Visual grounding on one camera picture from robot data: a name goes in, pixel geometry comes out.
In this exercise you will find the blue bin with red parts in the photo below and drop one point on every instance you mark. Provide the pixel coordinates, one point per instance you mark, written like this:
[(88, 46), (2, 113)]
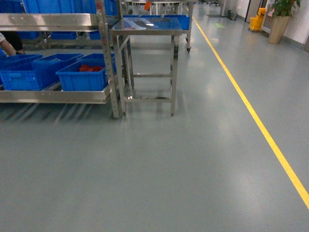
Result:
[(73, 80)]

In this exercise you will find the red parts pile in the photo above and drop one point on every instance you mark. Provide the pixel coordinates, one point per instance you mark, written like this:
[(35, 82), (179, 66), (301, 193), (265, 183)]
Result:
[(88, 68)]

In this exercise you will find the stainless steel side table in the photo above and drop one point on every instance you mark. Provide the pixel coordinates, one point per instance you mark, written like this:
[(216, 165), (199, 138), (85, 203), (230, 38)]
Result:
[(145, 56)]

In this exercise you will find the far stainless steel rack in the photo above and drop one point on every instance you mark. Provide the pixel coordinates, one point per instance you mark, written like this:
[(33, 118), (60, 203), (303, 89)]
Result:
[(159, 17)]

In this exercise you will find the blue plastic bin middle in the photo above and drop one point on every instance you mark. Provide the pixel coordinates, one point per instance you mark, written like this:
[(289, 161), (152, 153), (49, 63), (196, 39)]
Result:
[(51, 64)]

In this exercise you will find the blue plastic bin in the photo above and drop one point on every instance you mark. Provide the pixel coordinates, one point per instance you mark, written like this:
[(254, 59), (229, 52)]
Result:
[(51, 64), (14, 60)]

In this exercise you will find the yellow mop bucket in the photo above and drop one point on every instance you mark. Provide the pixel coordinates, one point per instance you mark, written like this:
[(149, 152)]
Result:
[(256, 22)]

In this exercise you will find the blue plastic bin left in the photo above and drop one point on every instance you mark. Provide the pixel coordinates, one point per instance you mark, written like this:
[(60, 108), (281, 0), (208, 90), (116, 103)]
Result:
[(14, 60)]

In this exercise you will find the person in dark clothes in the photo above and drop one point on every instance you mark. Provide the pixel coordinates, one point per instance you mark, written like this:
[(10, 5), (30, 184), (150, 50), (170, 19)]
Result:
[(11, 43)]

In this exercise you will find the beige planter pot with plant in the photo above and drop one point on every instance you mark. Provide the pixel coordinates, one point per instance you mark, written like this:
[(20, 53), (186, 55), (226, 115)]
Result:
[(282, 11)]

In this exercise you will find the stainless steel flow rack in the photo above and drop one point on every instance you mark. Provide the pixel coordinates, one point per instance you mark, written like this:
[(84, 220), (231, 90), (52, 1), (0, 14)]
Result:
[(65, 22)]

